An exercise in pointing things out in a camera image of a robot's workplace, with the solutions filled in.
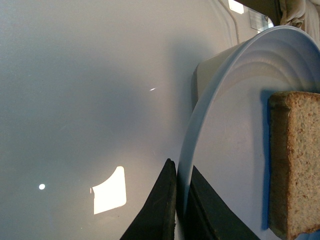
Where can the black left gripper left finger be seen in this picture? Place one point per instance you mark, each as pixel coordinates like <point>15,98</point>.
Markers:
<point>156,219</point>

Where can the brown bread slice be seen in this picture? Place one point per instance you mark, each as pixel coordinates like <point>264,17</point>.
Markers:
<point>294,196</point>

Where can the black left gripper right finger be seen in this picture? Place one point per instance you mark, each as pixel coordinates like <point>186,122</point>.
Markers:
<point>207,216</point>

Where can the light blue plate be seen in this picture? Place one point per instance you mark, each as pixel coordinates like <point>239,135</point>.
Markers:
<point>227,138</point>

